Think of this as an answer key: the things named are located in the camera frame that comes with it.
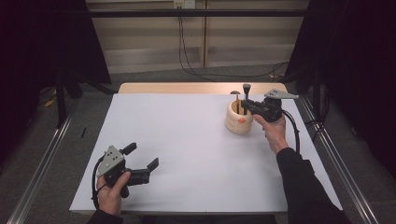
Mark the black stand leg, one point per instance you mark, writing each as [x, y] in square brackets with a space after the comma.
[60, 105]
[316, 93]

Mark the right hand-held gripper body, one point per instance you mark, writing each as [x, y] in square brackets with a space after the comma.
[271, 109]

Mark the metal floor rail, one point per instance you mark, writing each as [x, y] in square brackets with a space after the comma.
[361, 205]
[36, 174]

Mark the black horizontal crossbar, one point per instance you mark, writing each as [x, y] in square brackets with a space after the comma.
[218, 13]

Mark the cream ringed brush holder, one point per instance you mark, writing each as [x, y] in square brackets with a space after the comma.
[233, 124]

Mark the person's right hand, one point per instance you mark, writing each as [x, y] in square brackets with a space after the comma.
[275, 133]

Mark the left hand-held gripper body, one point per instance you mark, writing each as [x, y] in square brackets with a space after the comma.
[112, 163]

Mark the small black floor item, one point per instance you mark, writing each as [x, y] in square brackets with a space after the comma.
[83, 132]

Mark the white table mat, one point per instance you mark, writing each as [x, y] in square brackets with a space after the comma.
[186, 193]

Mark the black curtain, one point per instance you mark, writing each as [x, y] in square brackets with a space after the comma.
[367, 62]
[37, 46]

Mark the white wall socket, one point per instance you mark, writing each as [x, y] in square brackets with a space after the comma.
[184, 3]

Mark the person's left hand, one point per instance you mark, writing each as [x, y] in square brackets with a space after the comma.
[110, 199]

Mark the wooden wall post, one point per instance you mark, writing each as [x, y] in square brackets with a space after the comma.
[204, 37]

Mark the black makeup brush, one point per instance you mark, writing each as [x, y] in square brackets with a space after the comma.
[246, 93]

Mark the thin black orange brush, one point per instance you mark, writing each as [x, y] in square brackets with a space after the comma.
[237, 105]

